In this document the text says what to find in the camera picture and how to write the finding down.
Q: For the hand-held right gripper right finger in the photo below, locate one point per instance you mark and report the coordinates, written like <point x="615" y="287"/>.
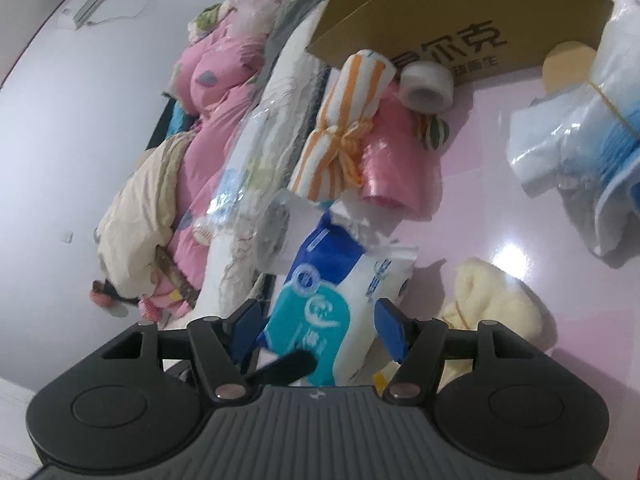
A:
<point x="389" y="330"/>

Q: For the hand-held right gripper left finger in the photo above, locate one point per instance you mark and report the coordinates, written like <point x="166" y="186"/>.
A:
<point x="247" y="322"/>

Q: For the pink plastic bag roll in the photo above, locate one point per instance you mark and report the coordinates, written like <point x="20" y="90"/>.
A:
<point x="395" y="160"/>

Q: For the orange striped towel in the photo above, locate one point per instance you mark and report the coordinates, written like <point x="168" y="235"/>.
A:
<point x="345" y="105"/>

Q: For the cardboard box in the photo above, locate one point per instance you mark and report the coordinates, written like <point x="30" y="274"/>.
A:
<point x="425" y="5"/>

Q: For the white toilet paper roll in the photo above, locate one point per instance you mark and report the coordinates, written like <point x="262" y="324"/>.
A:
<point x="280" y="230"/>

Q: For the pale yellow towel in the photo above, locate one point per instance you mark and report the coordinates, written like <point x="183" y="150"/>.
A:
<point x="500" y="300"/>

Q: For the pink slipper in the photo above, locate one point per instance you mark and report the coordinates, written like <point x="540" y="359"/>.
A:
<point x="102" y="294"/>

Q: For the beige cloth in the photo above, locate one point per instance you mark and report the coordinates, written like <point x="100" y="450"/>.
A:
<point x="135" y="210"/>

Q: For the white bedding in plastic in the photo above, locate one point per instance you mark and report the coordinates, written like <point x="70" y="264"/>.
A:
<point x="270" y="125"/>

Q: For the green striped ball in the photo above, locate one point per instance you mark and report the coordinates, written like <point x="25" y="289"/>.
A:
<point x="435" y="132"/>

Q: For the pink quilt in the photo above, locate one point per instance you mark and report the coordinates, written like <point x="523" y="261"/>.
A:
<point x="215" y="95"/>

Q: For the white tape roll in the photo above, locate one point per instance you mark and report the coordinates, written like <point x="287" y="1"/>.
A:
<point x="425" y="80"/>

